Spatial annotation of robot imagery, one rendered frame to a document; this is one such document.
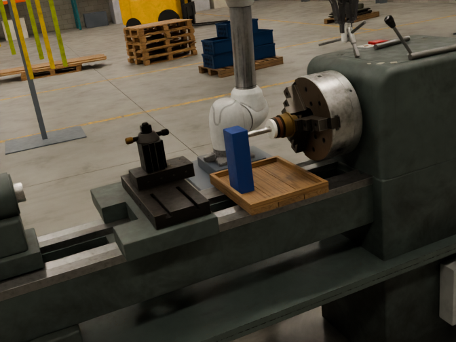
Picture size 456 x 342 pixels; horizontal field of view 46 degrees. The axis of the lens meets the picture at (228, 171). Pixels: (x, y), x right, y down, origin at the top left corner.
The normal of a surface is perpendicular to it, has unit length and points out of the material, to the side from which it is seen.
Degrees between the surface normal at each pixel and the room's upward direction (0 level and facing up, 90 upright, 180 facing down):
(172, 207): 0
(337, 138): 105
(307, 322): 0
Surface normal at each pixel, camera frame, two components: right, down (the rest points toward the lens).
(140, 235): -0.12, -0.93
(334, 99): 0.26, -0.30
